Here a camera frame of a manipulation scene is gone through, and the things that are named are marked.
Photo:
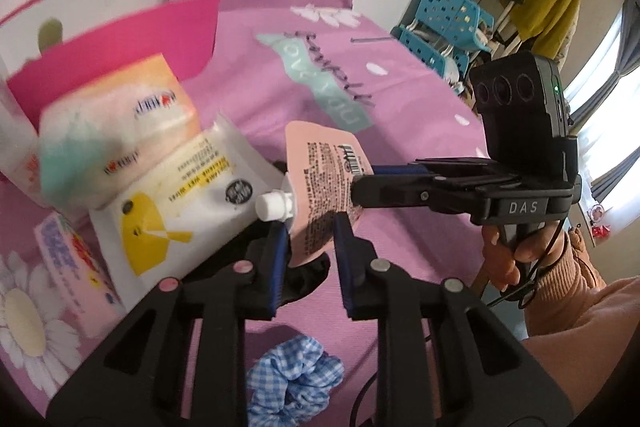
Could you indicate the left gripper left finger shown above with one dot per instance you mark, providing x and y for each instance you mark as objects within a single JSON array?
[{"x": 178, "y": 357}]

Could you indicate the green frog plush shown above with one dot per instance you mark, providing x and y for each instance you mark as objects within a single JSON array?
[{"x": 50, "y": 34}]

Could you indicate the pink storage box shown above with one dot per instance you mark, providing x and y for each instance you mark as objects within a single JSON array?
[{"x": 100, "y": 36}]

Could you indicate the small pink floral tissue pack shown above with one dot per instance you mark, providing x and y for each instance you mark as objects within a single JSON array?
[{"x": 83, "y": 284}]

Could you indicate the blue gingham scrunchie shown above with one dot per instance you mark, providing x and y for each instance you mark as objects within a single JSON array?
[{"x": 291, "y": 383}]

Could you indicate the pink floral tablecloth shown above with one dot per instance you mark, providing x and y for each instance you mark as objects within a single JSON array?
[{"x": 277, "y": 61}]

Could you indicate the white pump lotion bottle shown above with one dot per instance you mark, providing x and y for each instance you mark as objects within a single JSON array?
[{"x": 19, "y": 147}]

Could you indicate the right hand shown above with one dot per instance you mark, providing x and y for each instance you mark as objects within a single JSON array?
[{"x": 544, "y": 248}]

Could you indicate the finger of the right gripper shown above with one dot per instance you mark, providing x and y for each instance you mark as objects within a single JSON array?
[
  {"x": 454, "y": 168},
  {"x": 411, "y": 191}
]

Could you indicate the black cloth item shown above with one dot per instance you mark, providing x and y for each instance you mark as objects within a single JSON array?
[{"x": 302, "y": 281}]

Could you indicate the pastel tissue pack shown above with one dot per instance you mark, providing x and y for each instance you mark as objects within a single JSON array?
[{"x": 95, "y": 141}]

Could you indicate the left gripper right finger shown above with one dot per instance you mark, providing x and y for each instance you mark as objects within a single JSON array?
[{"x": 444, "y": 359}]

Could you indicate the blue plastic rack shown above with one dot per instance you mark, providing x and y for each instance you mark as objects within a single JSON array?
[{"x": 442, "y": 33}]

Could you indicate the pink spout pouch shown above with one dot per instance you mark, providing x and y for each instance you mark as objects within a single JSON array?
[{"x": 321, "y": 164}]

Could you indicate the white yellow wet wipes pack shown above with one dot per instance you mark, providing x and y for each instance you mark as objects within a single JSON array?
[{"x": 183, "y": 210}]

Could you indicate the right forearm pink sleeve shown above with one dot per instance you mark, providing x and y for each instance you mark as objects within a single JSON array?
[{"x": 583, "y": 331}]

